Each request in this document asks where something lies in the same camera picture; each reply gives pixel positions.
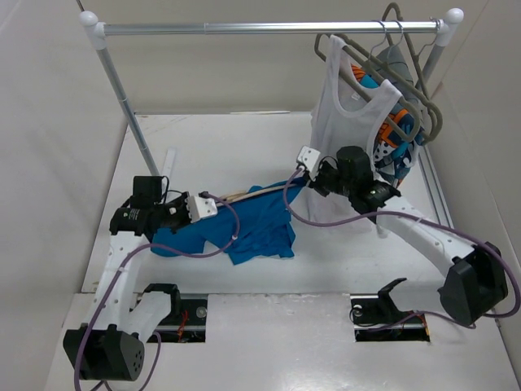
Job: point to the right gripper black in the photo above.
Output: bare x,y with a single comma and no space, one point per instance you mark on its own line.
317,183

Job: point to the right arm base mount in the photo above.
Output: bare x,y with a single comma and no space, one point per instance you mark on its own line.
376,318

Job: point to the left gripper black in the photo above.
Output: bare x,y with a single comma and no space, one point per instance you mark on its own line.
181,200

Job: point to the grey velvet hanger middle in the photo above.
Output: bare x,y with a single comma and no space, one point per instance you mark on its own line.
428,123

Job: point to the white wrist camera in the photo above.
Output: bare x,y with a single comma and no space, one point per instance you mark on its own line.
200,208
307,162

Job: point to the white mesh tank top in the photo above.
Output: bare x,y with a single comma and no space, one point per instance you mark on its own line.
352,106

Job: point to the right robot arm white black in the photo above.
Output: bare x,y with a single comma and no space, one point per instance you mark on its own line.
474,275

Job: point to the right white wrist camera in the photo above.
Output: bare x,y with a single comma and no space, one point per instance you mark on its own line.
307,162

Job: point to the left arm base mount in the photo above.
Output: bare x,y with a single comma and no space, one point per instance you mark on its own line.
186,321

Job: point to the colourful patterned garment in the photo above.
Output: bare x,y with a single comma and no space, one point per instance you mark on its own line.
393,157

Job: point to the grey velvet hanger rear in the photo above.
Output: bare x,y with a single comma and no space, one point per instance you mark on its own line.
415,53

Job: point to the grey garment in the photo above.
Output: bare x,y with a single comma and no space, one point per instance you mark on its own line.
393,57

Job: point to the blue t shirt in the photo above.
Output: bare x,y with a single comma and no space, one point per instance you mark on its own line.
262,222

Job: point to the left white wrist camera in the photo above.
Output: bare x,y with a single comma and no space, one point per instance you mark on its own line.
200,208

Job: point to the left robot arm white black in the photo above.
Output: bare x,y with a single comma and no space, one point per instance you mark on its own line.
110,343

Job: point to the silver clothes rack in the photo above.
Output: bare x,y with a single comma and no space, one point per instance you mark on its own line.
97,32

